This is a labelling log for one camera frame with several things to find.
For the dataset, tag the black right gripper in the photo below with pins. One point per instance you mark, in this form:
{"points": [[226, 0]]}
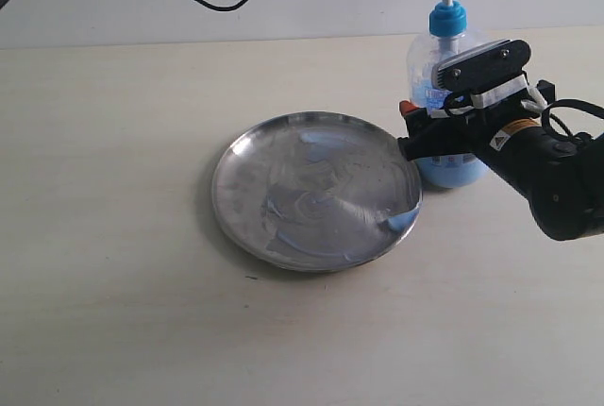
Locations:
{"points": [[473, 132]]}

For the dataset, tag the blue lotion pump bottle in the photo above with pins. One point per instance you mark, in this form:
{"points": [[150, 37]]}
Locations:
{"points": [[448, 35]]}

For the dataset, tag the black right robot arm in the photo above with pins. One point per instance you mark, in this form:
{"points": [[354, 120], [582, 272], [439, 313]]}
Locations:
{"points": [[560, 177]]}

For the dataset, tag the round steel plate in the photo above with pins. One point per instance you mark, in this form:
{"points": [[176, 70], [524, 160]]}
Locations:
{"points": [[315, 192]]}

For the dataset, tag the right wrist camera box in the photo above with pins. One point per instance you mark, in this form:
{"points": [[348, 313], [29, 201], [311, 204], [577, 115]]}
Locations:
{"points": [[482, 68]]}

